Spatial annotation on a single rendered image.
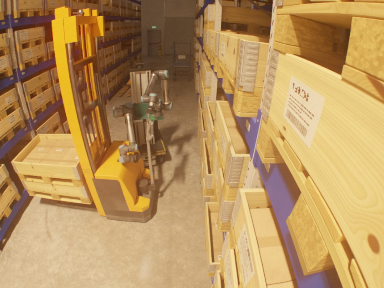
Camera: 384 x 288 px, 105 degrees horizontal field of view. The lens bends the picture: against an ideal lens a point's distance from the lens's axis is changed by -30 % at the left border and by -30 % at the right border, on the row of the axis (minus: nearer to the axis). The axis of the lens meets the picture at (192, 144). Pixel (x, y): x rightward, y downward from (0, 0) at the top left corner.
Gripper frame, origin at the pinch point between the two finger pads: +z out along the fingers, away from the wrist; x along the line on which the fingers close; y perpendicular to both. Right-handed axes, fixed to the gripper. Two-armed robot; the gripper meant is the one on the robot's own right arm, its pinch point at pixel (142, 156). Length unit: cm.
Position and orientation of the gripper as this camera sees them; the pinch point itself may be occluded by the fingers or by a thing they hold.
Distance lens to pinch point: 275.2
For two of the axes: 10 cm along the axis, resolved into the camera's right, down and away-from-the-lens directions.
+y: 6.9, 4.0, -6.0
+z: 6.9, -1.0, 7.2
